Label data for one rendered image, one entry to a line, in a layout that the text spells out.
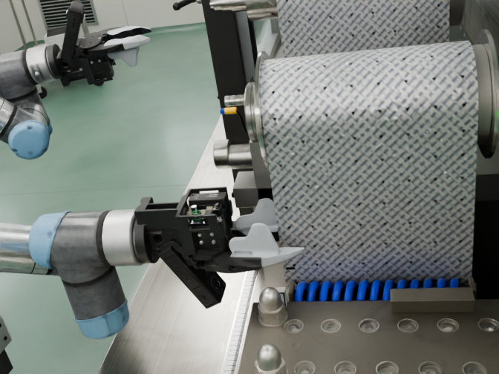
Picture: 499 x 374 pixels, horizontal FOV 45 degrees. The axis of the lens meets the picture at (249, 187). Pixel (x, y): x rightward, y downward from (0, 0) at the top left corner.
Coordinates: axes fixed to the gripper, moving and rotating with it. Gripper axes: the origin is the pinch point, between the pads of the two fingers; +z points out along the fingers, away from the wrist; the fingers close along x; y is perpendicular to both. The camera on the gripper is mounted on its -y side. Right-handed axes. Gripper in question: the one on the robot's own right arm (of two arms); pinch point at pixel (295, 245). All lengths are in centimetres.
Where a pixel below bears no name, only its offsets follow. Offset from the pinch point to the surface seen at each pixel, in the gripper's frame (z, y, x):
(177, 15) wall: -182, -93, 556
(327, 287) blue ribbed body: 3.8, -4.8, -2.7
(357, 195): 8.2, 7.1, -0.3
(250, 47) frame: -11.1, 12.9, 46.1
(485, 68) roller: 22.5, 20.6, 2.4
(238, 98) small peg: -5.5, 18.6, 4.9
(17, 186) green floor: -198, -109, 225
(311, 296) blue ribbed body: 1.7, -5.4, -3.7
